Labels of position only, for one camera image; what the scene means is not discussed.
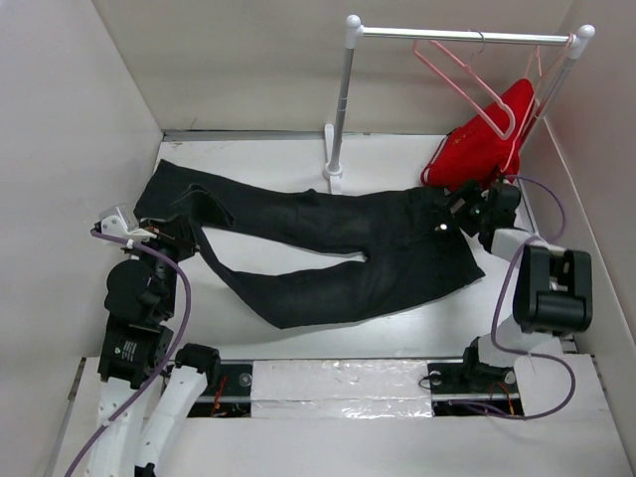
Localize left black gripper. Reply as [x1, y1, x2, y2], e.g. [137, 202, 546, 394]
[124, 208, 202, 316]

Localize pink empty hanger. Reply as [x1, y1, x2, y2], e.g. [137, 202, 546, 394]
[411, 30, 518, 143]

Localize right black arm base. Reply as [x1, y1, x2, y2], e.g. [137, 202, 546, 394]
[418, 338, 524, 417]

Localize purple cable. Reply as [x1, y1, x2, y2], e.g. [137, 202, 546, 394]
[64, 229, 194, 477]
[466, 174, 577, 421]

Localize white metal clothes rack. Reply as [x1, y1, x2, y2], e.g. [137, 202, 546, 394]
[323, 15, 596, 195]

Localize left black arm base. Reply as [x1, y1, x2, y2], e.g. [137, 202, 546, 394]
[188, 361, 253, 418]

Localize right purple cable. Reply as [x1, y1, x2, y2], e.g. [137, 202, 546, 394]
[466, 174, 577, 421]

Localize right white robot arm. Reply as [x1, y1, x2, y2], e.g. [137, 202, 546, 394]
[436, 181, 593, 392]

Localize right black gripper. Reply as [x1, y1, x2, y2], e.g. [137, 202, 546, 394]
[434, 178, 492, 238]

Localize pink hanger with garment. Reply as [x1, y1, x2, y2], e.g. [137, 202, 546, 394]
[499, 33, 574, 176]

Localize black trousers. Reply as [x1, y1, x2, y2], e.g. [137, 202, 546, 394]
[134, 161, 484, 329]

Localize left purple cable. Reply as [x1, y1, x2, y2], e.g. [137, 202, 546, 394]
[64, 229, 194, 477]

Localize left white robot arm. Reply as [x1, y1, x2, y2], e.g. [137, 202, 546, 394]
[74, 220, 222, 476]

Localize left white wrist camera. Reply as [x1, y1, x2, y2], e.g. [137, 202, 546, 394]
[95, 205, 156, 240]

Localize red garment on hanger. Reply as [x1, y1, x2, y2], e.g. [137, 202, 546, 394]
[420, 79, 532, 191]

